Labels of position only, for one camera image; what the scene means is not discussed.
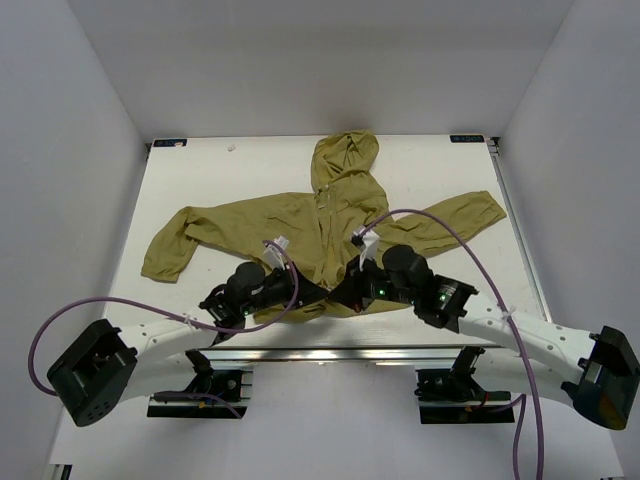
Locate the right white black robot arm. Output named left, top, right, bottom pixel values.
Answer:
left=329, top=245, right=639, bottom=430

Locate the right blue table label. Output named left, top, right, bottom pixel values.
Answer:
left=449, top=134, right=485, bottom=143

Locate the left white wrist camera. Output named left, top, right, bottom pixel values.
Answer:
left=262, top=236, right=289, bottom=270

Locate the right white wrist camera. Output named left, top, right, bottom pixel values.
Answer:
left=351, top=226, right=380, bottom=270

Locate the purple cable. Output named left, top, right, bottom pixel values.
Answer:
left=28, top=239, right=301, bottom=419
left=352, top=208, right=546, bottom=480

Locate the olive green hooded jacket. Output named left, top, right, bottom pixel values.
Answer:
left=141, top=130, right=506, bottom=289

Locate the aluminium table front rail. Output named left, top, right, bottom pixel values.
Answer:
left=202, top=346, right=463, bottom=363

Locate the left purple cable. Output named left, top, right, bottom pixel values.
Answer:
left=28, top=239, right=301, bottom=419

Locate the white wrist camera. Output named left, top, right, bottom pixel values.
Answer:
left=262, top=236, right=289, bottom=270
left=351, top=226, right=380, bottom=270

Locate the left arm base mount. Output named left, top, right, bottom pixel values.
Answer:
left=147, top=350, right=253, bottom=420

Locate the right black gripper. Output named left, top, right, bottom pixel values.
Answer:
left=328, top=253, right=417, bottom=313

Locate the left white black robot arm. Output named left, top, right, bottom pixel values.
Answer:
left=46, top=262, right=328, bottom=427

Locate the blue table label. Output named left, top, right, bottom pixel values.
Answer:
left=152, top=138, right=187, bottom=148
left=449, top=134, right=485, bottom=143

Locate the left blue table label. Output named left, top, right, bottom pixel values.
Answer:
left=152, top=138, right=187, bottom=148

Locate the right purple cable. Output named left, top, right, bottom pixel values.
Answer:
left=352, top=208, right=546, bottom=480

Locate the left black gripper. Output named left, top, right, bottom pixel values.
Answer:
left=242, top=261, right=328, bottom=316

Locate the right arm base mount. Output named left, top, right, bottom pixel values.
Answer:
left=414, top=347, right=515, bottom=425

